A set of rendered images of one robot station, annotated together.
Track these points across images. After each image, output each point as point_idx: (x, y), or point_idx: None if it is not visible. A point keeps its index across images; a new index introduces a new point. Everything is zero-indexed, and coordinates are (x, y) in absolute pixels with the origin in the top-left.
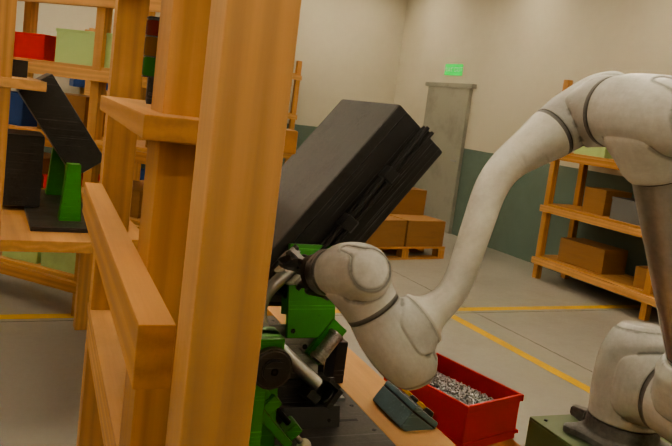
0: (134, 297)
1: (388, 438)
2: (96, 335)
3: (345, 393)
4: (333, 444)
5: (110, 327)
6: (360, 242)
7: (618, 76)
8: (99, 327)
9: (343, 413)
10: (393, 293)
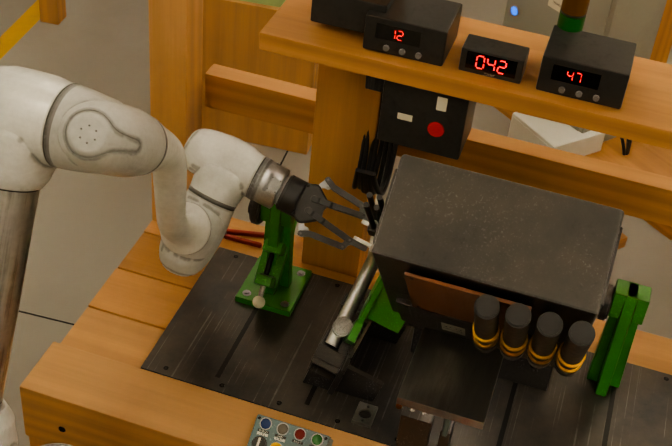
0: (261, 77)
1: (257, 402)
2: (637, 330)
3: (367, 435)
4: (275, 357)
5: (665, 351)
6: (219, 136)
7: (59, 77)
8: (666, 342)
9: (325, 402)
10: (193, 184)
